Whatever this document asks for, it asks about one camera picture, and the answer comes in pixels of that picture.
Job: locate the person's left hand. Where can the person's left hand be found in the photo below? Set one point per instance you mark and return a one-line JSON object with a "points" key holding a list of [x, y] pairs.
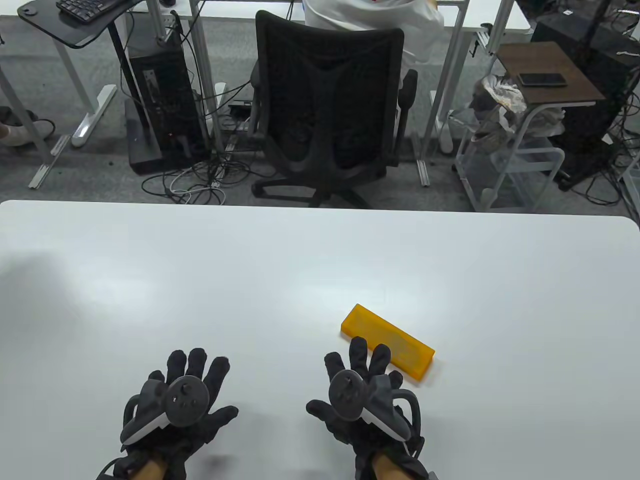
{"points": [[215, 380]]}

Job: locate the person's right hand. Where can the person's right hand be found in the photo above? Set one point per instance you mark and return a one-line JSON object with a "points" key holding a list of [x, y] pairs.
{"points": [[357, 355]]}

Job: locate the yellow pen case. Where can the yellow pen case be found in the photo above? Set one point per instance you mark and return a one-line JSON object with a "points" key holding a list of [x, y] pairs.
{"points": [[380, 330]]}

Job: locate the person's right forearm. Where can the person's right forearm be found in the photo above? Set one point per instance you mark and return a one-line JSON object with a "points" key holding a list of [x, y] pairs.
{"points": [[386, 469]]}

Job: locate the person's left forearm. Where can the person's left forearm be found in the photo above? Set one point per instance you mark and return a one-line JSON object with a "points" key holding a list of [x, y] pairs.
{"points": [[150, 470]]}

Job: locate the grey left hand controller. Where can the grey left hand controller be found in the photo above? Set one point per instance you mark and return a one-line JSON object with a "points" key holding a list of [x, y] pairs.
{"points": [[185, 400]]}

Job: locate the white rolling cart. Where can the white rolling cart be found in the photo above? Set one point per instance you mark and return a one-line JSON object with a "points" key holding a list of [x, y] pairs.
{"points": [[467, 185]]}

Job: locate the black mesh office chair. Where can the black mesh office chair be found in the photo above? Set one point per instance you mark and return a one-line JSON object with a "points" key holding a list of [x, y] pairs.
{"points": [[325, 100]]}

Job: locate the small black power box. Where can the small black power box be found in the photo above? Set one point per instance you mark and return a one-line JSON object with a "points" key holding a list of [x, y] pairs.
{"points": [[240, 106]]}

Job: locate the black computer tower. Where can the black computer tower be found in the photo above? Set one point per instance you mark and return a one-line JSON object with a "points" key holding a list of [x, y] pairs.
{"points": [[170, 100]]}

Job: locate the white desk with T-foot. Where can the white desk with T-foot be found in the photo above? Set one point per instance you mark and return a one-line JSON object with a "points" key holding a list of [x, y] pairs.
{"points": [[95, 112]]}

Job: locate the crumpled plastic bag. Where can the crumpled plastic bag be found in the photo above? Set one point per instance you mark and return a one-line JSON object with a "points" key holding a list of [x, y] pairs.
{"points": [[500, 95]]}

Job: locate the black smartphone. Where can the black smartphone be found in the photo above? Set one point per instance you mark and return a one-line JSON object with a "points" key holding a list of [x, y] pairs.
{"points": [[542, 80]]}

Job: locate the brown top side table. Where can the brown top side table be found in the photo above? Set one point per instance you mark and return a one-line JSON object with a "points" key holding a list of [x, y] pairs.
{"points": [[550, 60]]}

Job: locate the black equipment case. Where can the black equipment case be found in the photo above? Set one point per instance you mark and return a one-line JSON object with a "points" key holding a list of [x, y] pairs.
{"points": [[600, 75]]}

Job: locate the black standing desk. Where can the black standing desk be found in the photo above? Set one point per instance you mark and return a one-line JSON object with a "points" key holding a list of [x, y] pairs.
{"points": [[50, 25]]}

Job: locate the black keyboard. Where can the black keyboard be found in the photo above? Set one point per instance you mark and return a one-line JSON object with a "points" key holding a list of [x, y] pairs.
{"points": [[85, 9]]}

